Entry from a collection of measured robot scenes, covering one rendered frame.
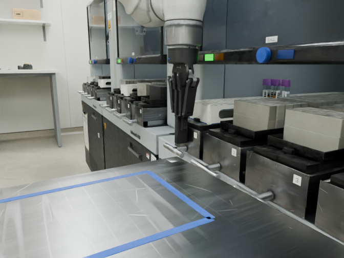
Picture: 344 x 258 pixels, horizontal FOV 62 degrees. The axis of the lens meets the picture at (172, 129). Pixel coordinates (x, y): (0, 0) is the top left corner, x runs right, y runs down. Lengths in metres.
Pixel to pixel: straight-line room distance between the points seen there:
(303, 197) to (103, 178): 0.29
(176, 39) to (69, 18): 3.58
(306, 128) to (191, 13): 0.35
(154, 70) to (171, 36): 1.02
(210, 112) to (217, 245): 0.49
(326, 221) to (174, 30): 0.48
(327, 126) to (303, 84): 0.60
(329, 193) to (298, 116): 0.17
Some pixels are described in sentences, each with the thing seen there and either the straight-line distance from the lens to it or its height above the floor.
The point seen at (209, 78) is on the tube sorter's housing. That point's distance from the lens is 0.84.
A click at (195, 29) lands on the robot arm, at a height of 1.04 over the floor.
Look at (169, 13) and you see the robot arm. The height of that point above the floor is 1.07.
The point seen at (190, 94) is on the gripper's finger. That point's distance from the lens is 0.67.
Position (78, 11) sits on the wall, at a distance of 4.23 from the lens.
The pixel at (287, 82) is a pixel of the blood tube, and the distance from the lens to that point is 0.88.
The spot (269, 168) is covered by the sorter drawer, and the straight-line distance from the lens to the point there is 0.51.
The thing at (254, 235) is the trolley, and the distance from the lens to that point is 0.27.
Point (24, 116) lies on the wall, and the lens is 4.19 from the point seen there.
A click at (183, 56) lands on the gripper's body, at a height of 0.98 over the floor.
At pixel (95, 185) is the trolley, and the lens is 0.36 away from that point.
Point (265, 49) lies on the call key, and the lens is 0.58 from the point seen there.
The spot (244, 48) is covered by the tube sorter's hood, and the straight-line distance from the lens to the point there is 0.65.
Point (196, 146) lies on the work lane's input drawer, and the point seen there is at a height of 0.77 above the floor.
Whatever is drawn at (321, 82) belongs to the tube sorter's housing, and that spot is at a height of 0.90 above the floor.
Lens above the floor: 0.96
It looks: 13 degrees down
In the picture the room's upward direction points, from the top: straight up
